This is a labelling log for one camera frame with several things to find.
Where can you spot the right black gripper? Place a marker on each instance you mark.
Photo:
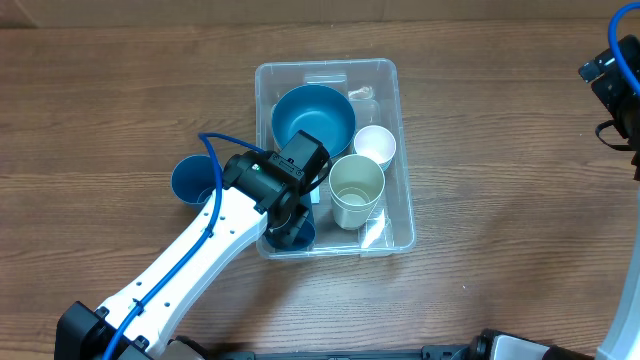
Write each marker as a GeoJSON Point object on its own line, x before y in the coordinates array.
{"type": "Point", "coordinates": [609, 73]}

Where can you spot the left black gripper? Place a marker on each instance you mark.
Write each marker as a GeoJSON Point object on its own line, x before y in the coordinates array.
{"type": "Point", "coordinates": [289, 232]}

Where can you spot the dark blue tall cup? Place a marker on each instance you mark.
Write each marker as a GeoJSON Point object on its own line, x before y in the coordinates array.
{"type": "Point", "coordinates": [194, 180]}
{"type": "Point", "coordinates": [305, 235]}

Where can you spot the beige tall cup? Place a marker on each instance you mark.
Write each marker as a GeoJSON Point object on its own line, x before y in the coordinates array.
{"type": "Point", "coordinates": [351, 218]}
{"type": "Point", "coordinates": [356, 182]}

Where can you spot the dark blue bowl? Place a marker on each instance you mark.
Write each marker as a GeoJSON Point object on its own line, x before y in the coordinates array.
{"type": "Point", "coordinates": [320, 111]}

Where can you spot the pink small cup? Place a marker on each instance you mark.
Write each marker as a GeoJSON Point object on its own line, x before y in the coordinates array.
{"type": "Point", "coordinates": [377, 143]}

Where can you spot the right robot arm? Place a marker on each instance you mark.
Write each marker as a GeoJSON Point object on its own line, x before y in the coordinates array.
{"type": "Point", "coordinates": [622, 340]}

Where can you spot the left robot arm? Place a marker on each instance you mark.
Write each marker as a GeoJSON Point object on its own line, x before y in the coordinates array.
{"type": "Point", "coordinates": [256, 195]}

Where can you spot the clear plastic storage bin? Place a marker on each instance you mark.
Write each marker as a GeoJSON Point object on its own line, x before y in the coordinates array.
{"type": "Point", "coordinates": [371, 86]}

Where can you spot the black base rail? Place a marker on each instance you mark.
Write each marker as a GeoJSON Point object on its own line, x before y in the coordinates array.
{"type": "Point", "coordinates": [430, 352]}

